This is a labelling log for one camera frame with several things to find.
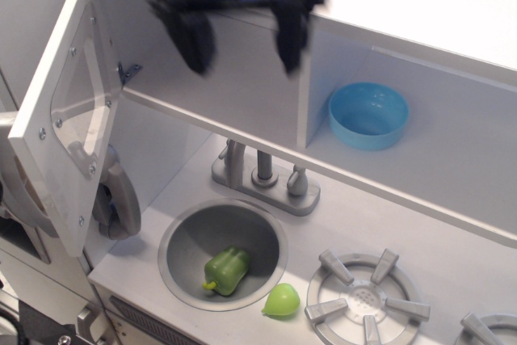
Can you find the light green toy pear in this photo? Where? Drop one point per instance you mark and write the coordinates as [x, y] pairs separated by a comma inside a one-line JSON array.
[[282, 301]]

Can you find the white toy kitchen shelf unit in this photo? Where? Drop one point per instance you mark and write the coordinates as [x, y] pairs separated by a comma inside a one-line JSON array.
[[453, 60]]

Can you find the silver round sink basin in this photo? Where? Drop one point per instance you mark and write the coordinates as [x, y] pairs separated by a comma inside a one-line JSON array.
[[201, 232]]

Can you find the blue plastic bowl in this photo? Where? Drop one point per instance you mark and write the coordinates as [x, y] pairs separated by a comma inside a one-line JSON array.
[[368, 116]]

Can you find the grey toy faucet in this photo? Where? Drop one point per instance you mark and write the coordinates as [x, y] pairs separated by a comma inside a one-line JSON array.
[[289, 190]]

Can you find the white microwave door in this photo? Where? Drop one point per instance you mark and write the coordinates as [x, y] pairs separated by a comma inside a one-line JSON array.
[[63, 128]]

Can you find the grey toy wall phone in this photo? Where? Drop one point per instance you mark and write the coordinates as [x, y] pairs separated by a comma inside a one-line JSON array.
[[116, 207]]

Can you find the dark oven vent grille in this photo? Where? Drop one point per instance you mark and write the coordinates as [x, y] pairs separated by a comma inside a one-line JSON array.
[[151, 326]]

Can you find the green toy bell pepper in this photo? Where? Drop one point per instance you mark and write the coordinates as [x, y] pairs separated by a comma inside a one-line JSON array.
[[223, 272]]

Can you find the grey toy stove burner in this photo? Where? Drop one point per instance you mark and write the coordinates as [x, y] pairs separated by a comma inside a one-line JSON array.
[[364, 299]]

